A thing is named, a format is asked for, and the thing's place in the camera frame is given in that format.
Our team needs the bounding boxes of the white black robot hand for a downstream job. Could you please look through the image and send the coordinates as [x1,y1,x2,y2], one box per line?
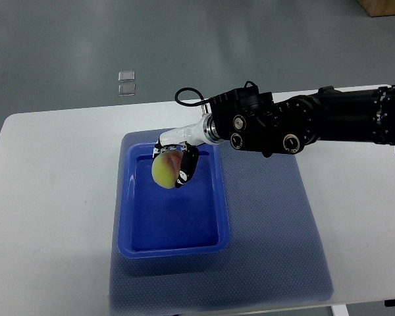
[152,114,222,188]

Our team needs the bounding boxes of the green red peach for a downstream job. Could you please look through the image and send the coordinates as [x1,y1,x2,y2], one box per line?
[151,150,183,189]

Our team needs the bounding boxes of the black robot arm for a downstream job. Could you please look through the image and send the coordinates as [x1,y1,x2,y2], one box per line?
[194,81,395,157]

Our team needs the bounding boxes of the lower metal floor plate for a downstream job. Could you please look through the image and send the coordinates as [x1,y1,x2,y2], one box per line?
[118,83,136,96]

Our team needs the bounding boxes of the blue plastic tray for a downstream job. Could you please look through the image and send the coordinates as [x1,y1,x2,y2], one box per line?
[117,143,230,259]

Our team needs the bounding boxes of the grey blue textured mat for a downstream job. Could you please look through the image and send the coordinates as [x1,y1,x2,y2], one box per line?
[109,130,334,315]

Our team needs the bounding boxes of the white table leg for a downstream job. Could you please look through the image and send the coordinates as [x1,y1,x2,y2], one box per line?
[330,304,349,316]

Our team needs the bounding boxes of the wooden box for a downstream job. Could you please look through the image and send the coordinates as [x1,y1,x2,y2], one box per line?
[357,0,395,17]

